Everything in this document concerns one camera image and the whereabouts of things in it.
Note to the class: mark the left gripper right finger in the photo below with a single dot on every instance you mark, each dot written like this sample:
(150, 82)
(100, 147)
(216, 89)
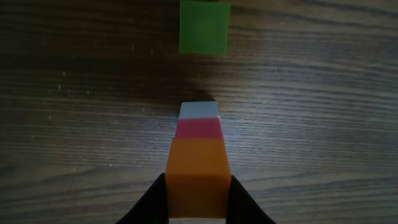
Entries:
(244, 205)

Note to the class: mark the green cube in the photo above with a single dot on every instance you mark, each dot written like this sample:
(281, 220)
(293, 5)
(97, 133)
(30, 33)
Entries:
(203, 28)

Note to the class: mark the red cube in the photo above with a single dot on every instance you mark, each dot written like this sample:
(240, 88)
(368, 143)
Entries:
(199, 128)

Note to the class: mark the orange cube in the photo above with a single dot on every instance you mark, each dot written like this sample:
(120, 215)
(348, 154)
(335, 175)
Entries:
(198, 177)

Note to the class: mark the white cube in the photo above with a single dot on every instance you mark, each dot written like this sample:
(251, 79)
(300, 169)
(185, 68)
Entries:
(199, 110)

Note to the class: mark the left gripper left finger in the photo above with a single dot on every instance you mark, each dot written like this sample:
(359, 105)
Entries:
(152, 205)

